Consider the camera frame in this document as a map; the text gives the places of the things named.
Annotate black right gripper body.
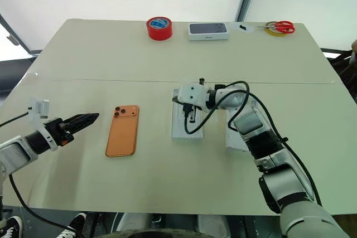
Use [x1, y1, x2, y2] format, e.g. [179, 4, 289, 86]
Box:
[181, 103, 202, 119]

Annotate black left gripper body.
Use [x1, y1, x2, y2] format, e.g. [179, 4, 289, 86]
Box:
[44, 118, 75, 147]

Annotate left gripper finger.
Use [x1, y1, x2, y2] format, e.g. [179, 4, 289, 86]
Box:
[66, 119, 96, 134]
[64, 113, 100, 126]

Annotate white phone box base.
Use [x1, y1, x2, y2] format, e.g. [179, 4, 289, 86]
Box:
[170, 88, 205, 142]

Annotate white phone box lid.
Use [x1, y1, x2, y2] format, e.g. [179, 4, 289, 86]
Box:
[224, 109, 253, 153]

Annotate phone box with dark print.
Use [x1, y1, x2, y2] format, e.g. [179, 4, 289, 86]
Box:
[187, 22, 231, 42]

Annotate orange smartphone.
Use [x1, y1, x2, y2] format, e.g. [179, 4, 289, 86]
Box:
[105, 105, 140, 158]

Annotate red tape roll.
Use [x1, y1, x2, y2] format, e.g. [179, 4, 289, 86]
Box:
[146, 16, 174, 41]

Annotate black white sneaker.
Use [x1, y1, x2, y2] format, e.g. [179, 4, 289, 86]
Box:
[0, 215, 25, 238]
[56, 212, 88, 238]

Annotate white round paper disc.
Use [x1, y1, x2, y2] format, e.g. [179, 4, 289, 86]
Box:
[229, 21, 254, 34]

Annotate yellow tape roll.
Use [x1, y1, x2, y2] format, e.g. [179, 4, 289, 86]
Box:
[264, 21, 286, 37]

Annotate bystander in dark clothes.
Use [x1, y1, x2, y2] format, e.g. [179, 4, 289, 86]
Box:
[322, 39, 357, 106]

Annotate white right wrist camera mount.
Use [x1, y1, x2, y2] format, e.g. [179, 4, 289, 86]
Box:
[177, 82, 209, 111]

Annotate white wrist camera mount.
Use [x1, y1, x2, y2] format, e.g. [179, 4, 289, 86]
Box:
[177, 82, 209, 111]
[27, 96, 60, 152]

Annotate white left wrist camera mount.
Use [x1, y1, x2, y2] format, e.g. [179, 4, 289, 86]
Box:
[27, 96, 60, 152]

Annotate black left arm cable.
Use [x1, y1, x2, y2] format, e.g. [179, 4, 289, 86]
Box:
[0, 111, 78, 235]

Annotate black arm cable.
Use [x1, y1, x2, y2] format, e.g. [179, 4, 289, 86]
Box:
[0, 111, 78, 235]
[184, 80, 323, 207]

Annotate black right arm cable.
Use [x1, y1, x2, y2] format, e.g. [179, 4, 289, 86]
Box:
[184, 80, 323, 207]

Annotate red handled scissors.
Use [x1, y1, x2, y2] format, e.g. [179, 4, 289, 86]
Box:
[257, 20, 296, 33]

